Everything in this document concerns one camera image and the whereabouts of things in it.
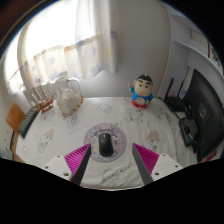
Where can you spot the orange wooden chair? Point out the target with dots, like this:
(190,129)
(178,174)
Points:
(15,117)

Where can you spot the cartoon boy figurine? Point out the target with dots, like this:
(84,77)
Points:
(142,91)

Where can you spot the wooden rack with glasses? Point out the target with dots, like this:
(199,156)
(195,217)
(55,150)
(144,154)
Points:
(43,100)

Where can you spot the white star-print curtain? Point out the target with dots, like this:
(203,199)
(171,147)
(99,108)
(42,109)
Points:
(66,43)

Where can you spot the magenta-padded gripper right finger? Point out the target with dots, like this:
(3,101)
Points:
(146,159)

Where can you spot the black router with antennas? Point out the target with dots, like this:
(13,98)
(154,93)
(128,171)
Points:
(175,101)

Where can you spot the black computer monitor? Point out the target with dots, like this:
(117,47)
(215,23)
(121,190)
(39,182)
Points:
(206,110)

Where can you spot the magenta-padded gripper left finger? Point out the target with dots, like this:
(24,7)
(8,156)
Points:
(76,159)

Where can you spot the black computer mouse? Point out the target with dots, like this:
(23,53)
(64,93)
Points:
(106,145)

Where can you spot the white printed tablecloth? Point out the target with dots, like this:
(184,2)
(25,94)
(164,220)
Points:
(66,133)

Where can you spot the white wall shelf unit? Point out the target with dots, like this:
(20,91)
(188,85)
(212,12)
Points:
(196,36)

